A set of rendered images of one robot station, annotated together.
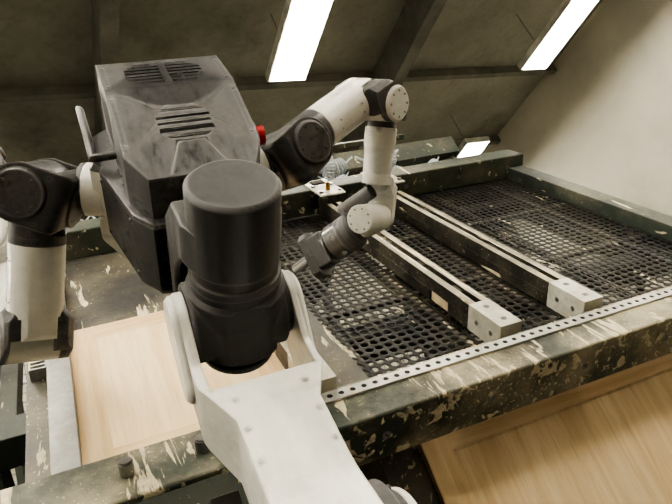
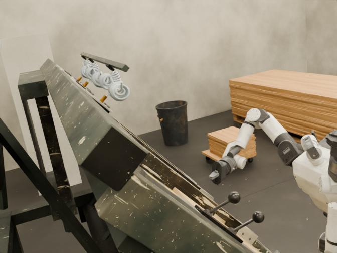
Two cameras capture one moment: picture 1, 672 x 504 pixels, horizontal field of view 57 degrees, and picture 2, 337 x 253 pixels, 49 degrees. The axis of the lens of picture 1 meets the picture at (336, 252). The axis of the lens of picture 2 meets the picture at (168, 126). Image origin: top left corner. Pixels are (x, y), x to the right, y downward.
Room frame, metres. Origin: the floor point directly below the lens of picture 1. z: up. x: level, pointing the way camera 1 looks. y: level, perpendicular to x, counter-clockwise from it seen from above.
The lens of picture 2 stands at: (1.43, 1.76, 2.05)
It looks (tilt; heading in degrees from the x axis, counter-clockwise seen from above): 17 degrees down; 275
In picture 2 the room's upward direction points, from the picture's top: 9 degrees counter-clockwise
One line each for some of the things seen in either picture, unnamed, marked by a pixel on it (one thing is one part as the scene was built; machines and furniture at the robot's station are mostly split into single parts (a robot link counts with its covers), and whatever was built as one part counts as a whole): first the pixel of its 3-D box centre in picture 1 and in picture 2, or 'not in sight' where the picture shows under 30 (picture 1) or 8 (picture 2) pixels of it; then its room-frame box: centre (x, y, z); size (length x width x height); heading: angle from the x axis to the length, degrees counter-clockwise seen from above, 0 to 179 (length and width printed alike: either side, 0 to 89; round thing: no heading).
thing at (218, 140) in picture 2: not in sight; (227, 147); (1.12, -3.00, 0.20); 0.61 x 0.51 x 0.40; 118
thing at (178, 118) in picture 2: not in sight; (173, 123); (1.90, -4.06, 0.33); 0.54 x 0.54 x 0.65
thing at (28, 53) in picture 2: not in sight; (40, 113); (3.57, -2.95, 1.03); 0.60 x 0.58 x 2.05; 118
